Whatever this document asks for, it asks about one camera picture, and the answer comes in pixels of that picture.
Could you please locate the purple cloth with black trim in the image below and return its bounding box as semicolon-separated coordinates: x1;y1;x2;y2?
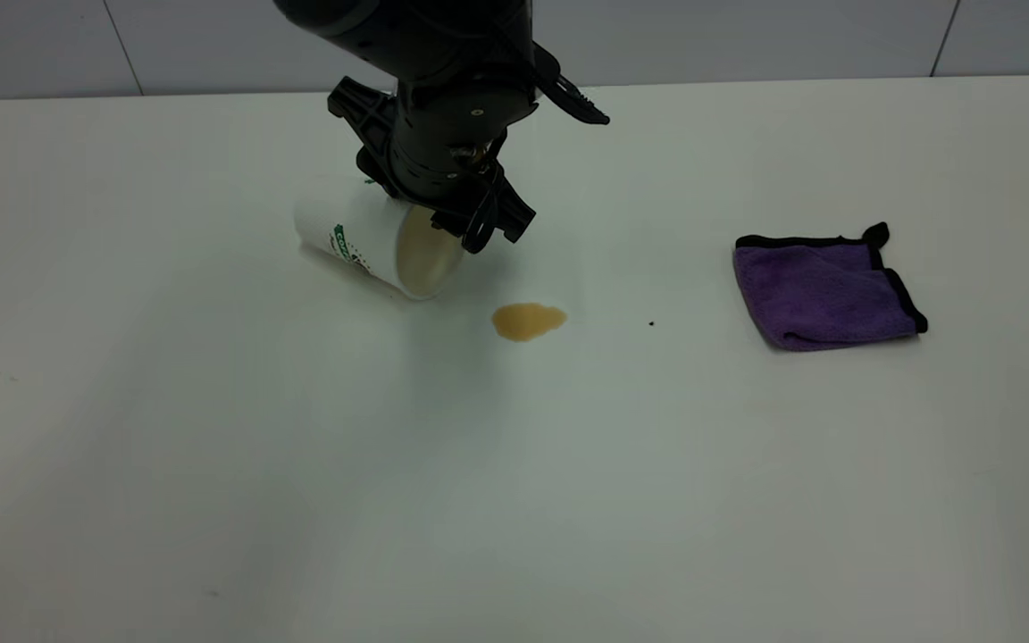
732;222;929;352

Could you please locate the white paper cup green logo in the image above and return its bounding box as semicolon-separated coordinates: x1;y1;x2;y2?
293;179;466;301

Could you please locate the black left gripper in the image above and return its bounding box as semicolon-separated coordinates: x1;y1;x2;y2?
327;76;540;255

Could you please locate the brown liquid spill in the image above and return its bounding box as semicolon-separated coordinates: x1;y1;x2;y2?
491;303;568;342

